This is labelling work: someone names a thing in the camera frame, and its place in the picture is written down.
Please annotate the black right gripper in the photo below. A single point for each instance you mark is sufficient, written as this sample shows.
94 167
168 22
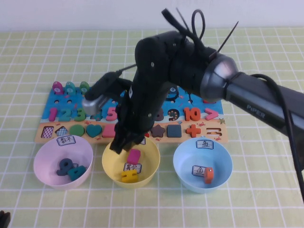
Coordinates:
142 109

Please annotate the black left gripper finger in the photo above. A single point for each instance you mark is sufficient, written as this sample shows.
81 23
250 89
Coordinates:
7 217
2 218

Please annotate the yellow equals sign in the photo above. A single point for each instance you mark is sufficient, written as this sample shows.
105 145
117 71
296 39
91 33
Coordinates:
129 177

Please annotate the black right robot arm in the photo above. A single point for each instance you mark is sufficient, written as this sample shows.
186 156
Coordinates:
185 66

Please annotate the yellow plastic bowl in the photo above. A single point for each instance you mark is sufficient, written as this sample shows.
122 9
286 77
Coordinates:
148 166

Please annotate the wooden ocean puzzle board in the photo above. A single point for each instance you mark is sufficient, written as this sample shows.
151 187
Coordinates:
180 107

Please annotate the pink plastic bowl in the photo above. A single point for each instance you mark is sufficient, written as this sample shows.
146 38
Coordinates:
47 161

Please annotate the dark blue fish piece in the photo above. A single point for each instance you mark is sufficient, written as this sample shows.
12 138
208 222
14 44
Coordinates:
173 90

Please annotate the green fish piece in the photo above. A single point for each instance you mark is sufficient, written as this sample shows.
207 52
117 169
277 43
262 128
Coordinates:
84 87

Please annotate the teal fish piece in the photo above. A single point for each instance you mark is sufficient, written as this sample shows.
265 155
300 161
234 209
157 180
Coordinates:
70 89

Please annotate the orange fish piece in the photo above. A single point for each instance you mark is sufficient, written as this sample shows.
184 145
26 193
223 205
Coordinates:
208 175

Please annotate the magenta fish piece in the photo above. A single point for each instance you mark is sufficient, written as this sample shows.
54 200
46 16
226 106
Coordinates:
58 89

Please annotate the blue plastic bowl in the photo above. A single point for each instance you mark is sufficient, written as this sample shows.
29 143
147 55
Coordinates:
221 166

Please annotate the white paper label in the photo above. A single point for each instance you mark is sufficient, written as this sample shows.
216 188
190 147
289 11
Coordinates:
205 145
66 140
143 142
198 171
132 167

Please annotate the magenta rectangle block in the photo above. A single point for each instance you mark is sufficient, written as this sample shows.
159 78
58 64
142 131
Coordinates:
134 156

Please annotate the red triangle block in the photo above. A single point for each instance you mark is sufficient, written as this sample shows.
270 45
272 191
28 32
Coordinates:
146 135

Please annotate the pink trapezoid block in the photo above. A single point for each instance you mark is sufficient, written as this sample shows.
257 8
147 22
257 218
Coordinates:
108 133

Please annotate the brown star block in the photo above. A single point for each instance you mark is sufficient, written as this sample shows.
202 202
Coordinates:
158 131

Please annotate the pink number five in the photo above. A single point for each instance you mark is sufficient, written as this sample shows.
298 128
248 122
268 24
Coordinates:
110 114

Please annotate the teal heart block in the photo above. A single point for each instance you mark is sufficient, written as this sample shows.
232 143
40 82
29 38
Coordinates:
94 130

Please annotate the brown number eight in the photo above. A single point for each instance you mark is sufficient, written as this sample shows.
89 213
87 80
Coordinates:
160 116

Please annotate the dark blue square block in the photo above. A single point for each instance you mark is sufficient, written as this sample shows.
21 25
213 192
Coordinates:
174 131

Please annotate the green circle block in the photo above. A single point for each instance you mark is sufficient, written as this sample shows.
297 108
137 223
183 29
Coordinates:
77 131

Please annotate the green number three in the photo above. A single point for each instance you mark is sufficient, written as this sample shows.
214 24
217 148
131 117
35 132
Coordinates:
79 115

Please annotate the teal number four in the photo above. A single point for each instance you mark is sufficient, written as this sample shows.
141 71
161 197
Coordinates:
77 173

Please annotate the orange number ten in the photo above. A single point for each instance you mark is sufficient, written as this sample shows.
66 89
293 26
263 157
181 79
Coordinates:
188 114

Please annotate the orange plus sign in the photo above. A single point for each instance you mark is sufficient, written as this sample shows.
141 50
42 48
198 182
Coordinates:
194 131

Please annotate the teal number two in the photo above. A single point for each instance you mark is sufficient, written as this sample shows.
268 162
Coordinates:
65 118

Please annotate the dark blue number nine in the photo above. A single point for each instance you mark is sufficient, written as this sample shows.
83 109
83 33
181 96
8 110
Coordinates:
62 167

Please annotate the magenta number one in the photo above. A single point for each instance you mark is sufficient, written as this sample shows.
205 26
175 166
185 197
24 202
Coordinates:
53 115

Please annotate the pink greater-than sign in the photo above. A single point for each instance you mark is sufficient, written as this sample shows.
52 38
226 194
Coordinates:
215 114

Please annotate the red minus sign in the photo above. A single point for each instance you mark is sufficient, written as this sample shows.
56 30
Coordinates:
210 102

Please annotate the green checked tablecloth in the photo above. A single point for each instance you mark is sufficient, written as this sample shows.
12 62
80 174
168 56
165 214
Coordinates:
47 59

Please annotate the black straight zip tie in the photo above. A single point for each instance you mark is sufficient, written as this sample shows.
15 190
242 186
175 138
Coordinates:
229 35

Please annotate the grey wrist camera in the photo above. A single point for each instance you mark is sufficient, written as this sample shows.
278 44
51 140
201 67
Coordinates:
95 104

